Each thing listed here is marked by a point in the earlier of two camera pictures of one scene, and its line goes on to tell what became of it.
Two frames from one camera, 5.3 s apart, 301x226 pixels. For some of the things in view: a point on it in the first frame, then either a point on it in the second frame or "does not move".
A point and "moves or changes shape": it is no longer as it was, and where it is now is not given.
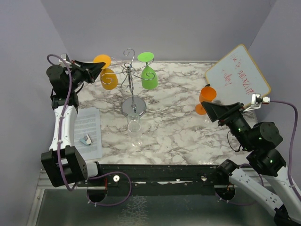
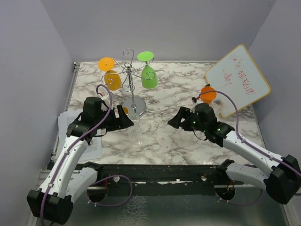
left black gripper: [91, 69] to [123, 121]
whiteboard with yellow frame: [236, 77] does not move
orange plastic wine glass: [207, 94] does not move
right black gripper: [223, 113] to [184, 112]
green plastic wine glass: [149, 79] does not move
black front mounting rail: [160, 179] does not move
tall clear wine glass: [134, 126] does not move
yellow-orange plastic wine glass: [108, 78] moves or changes shape
